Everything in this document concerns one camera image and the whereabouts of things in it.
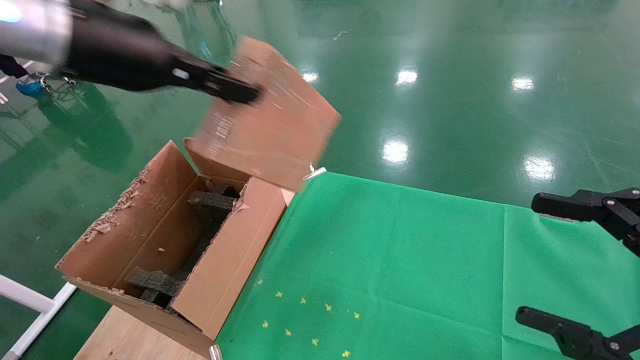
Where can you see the person in black clothes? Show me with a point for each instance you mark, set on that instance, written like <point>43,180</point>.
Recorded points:
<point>10,65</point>

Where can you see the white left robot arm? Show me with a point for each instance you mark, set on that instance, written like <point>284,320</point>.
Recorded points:
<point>30,30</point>

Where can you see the black foam block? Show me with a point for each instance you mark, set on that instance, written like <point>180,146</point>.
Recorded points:
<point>210,201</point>
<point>152,281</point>

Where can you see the green table cloth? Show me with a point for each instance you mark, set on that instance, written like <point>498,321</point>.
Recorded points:
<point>400,260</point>

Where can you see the white metal floor frame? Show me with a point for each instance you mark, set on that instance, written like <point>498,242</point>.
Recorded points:
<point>25,295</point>

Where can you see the small brown cardboard box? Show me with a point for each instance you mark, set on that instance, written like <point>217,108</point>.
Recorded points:
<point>280,125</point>

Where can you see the silver metal clip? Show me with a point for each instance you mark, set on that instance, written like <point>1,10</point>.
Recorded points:
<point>312,172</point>

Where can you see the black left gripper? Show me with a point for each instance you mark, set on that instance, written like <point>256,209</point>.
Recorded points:
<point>120,50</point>

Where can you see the large open cardboard carton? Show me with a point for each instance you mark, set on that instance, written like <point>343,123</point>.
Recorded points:
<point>225,265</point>

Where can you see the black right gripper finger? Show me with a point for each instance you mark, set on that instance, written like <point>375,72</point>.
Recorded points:
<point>580,342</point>
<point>600,207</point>

